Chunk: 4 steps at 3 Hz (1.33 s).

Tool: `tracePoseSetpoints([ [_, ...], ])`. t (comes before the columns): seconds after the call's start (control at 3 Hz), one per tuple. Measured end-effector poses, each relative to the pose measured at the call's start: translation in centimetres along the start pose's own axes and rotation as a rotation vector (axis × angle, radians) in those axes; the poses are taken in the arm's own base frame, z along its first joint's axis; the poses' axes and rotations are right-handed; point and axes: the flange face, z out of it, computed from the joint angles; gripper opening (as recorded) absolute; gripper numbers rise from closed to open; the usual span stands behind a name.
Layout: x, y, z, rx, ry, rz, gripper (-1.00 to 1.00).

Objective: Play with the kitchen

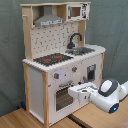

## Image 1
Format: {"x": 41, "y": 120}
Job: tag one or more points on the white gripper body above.
{"x": 82, "y": 92}

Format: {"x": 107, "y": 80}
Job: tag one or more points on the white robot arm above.
{"x": 106, "y": 97}

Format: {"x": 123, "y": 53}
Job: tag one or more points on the wooden toy kitchen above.
{"x": 40, "y": 84}

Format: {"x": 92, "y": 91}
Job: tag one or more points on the toy oven door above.
{"x": 63, "y": 99}

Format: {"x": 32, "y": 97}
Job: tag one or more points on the grey ice dispenser panel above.
{"x": 91, "y": 72}

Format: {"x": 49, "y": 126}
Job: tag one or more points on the red right oven knob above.
{"x": 74, "y": 69}

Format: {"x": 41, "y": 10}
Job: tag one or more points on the red oven knob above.
{"x": 56, "y": 76}
{"x": 74, "y": 69}

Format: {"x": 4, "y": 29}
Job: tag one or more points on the red left oven knob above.
{"x": 56, "y": 76}

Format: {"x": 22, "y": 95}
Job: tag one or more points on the metal toy sink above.
{"x": 79, "y": 51}

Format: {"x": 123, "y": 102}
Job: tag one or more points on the black stovetop red burners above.
{"x": 52, "y": 59}

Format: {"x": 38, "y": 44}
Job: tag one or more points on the black toy faucet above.
{"x": 72, "y": 40}

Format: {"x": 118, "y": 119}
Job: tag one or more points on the toy microwave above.
{"x": 78, "y": 11}

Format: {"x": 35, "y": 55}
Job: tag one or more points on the grey range hood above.
{"x": 48, "y": 18}

